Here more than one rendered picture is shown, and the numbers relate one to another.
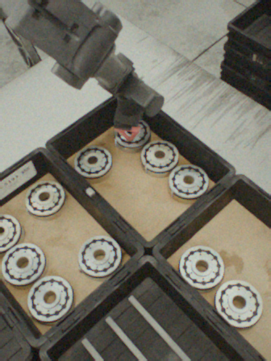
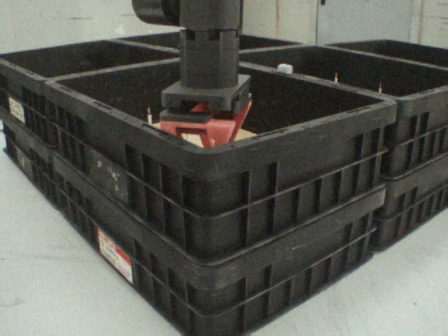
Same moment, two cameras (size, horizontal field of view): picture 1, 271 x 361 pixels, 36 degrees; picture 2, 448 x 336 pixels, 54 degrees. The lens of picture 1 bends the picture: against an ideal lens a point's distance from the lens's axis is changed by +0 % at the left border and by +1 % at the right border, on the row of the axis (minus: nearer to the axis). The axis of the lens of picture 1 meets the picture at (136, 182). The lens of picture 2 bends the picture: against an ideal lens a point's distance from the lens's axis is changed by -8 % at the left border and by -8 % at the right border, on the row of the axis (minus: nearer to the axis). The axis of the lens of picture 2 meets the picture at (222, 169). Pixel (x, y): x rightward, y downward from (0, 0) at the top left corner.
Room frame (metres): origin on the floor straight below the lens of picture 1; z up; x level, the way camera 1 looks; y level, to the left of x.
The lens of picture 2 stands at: (1.17, 0.01, 1.06)
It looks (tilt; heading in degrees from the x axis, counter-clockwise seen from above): 23 degrees down; 179
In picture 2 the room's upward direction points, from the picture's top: straight up
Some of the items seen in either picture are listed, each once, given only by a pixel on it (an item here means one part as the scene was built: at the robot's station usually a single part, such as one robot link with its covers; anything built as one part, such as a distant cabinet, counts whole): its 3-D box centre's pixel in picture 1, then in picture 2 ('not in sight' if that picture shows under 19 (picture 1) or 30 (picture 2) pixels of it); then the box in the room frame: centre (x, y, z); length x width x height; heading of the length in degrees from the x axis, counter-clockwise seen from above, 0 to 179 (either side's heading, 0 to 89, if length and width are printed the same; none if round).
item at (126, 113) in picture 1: (128, 102); (209, 64); (0.72, 0.00, 0.98); 0.10 x 0.07 x 0.07; 165
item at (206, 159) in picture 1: (138, 170); (203, 133); (0.58, -0.01, 0.87); 0.40 x 0.30 x 0.11; 38
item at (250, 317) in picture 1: (239, 303); not in sight; (0.22, -0.20, 0.86); 0.10 x 0.10 x 0.01
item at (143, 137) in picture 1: (131, 132); not in sight; (0.72, 0.00, 0.86); 0.10 x 0.10 x 0.01
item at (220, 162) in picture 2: (137, 159); (203, 95); (0.58, -0.01, 0.92); 0.40 x 0.30 x 0.02; 38
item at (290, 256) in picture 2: not in sight; (204, 206); (0.58, -0.01, 0.76); 0.40 x 0.30 x 0.12; 38
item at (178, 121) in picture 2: not in sight; (204, 139); (0.73, 0.00, 0.91); 0.07 x 0.07 x 0.09; 75
